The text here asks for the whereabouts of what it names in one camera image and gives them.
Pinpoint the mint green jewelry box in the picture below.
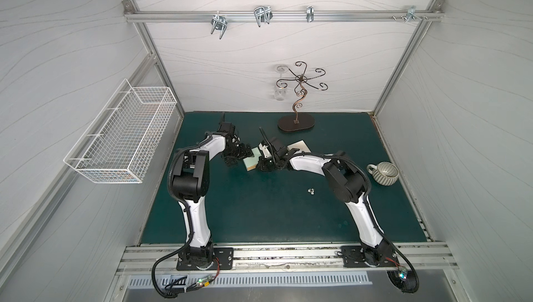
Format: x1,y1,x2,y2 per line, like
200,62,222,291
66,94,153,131
243,147,261,171

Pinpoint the large cream drawer jewelry box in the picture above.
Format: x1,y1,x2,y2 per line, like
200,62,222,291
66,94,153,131
287,140,311,153

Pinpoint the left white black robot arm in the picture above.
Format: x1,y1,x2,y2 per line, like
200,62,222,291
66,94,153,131
151,132,253,299

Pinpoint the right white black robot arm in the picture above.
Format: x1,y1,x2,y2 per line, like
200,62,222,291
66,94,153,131
258,138,414,269

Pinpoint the bronze swirl jewelry stand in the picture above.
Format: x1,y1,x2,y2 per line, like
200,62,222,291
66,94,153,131
276,61,329,133

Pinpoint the grey ribbed ceramic cup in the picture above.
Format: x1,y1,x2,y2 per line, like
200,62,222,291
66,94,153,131
366,162,400,186

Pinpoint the metal hook clamp left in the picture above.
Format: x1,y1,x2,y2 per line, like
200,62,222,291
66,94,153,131
210,14,228,40

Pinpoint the metal hook clamp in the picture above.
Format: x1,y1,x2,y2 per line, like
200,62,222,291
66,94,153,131
210,14,228,40
253,6,273,27

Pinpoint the metal hook clamp centre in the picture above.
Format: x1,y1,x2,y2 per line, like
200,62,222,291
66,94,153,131
253,6,273,27

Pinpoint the metal clamp right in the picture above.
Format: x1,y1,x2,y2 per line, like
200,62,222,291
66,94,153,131
391,6,429,23

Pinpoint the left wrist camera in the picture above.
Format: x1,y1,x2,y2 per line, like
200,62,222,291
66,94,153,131
217,122,235,137

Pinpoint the clear glass on wall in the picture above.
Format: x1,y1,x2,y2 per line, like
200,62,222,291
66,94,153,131
273,65,288,101

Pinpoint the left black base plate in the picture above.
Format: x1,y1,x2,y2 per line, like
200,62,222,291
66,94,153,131
176,246,234,271

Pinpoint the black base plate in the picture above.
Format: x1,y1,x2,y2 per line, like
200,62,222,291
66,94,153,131
176,246,234,271
335,244,400,268

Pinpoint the white wire basket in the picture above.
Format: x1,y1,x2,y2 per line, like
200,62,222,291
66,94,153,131
63,79,177,184

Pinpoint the white slotted cable duct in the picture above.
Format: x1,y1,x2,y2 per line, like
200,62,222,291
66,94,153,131
128,271,373,290

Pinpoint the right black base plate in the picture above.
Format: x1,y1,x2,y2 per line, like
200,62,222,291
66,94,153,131
335,244,400,268

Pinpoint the metal ring clamp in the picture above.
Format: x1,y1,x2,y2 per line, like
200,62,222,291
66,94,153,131
306,6,315,23

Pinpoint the aluminium overhead rail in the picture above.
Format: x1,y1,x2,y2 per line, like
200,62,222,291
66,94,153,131
124,9,445,23

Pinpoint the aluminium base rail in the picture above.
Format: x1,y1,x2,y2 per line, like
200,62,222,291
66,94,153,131
117,242,459,275

